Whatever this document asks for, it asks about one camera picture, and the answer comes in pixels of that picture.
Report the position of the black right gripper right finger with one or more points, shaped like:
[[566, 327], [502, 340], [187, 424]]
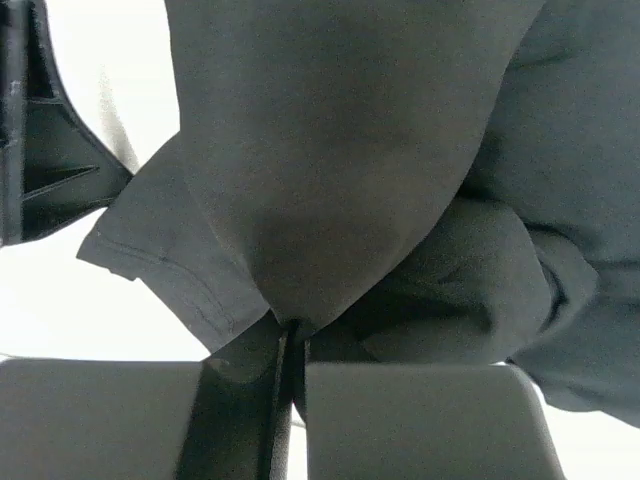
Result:
[[368, 420]]

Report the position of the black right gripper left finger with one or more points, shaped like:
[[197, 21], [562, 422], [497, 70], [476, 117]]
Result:
[[221, 418]]

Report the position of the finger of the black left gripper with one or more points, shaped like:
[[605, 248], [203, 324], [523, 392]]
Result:
[[54, 170]]

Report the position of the black trousers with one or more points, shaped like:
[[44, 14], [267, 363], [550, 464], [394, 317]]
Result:
[[402, 181]]

